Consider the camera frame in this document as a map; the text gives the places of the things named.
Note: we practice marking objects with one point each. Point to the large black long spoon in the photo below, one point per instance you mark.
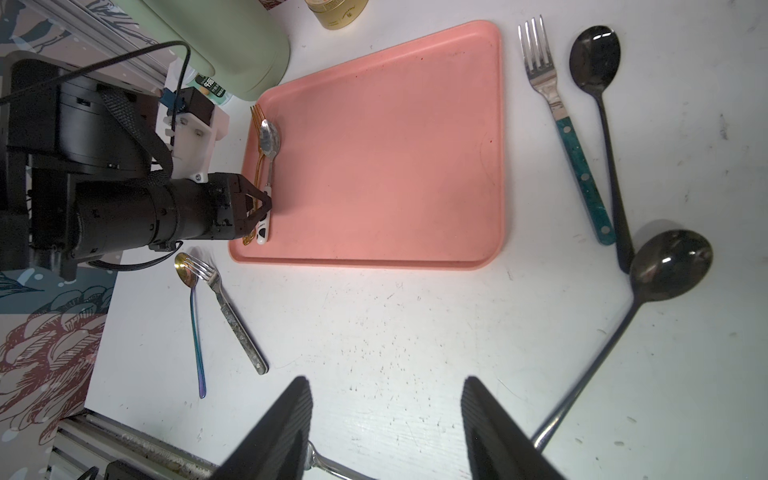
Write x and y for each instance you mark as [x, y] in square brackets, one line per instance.
[667, 266]

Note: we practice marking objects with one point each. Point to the round gold tin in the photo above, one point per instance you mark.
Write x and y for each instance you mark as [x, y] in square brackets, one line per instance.
[336, 14]

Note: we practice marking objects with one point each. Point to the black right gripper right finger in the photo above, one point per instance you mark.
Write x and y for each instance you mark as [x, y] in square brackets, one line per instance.
[497, 448]

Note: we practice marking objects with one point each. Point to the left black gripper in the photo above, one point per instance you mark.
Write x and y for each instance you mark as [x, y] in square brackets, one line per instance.
[220, 209]

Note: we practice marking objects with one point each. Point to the small black spoon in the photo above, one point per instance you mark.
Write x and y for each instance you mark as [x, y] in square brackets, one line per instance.
[593, 63]

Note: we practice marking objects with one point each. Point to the grey speckled handle fork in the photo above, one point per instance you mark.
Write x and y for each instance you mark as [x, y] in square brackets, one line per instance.
[211, 276]

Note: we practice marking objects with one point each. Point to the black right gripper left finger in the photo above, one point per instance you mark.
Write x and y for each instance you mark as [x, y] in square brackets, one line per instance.
[276, 448]

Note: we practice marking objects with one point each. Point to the silver ornate handle fork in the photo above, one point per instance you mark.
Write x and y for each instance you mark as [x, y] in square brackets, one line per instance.
[315, 460]

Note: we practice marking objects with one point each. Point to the pink plastic tray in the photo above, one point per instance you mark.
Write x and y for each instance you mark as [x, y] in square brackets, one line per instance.
[394, 159]

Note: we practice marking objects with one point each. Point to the iridescent rainbow spoon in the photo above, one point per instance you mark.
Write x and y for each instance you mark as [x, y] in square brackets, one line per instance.
[190, 280]

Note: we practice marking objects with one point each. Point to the gold ornate fork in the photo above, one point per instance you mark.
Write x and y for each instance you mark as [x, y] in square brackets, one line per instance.
[258, 116]

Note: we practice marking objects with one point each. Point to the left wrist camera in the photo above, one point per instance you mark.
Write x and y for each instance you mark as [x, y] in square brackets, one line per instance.
[195, 102]

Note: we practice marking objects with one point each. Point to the teal handle fork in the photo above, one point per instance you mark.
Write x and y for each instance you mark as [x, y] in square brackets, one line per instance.
[542, 75]

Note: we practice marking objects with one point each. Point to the green thermos jug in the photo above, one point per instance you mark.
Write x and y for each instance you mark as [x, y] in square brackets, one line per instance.
[237, 43]

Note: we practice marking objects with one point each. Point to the cow pattern handle spoon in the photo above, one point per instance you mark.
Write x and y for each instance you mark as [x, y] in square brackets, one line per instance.
[270, 143]

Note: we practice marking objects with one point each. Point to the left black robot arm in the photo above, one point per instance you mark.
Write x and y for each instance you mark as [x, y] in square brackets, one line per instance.
[91, 166]

